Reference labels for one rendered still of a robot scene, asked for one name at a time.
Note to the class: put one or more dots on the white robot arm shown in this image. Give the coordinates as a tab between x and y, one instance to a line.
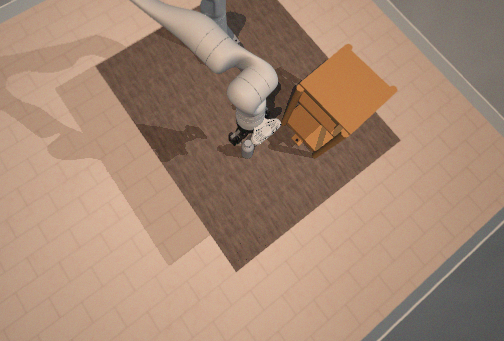
205	34

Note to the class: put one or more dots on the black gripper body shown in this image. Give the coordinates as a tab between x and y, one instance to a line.
243	131

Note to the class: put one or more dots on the grey bottle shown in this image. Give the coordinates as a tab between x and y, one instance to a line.
247	149

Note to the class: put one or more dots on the brown wooden shelving unit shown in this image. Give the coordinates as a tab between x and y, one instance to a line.
343	90

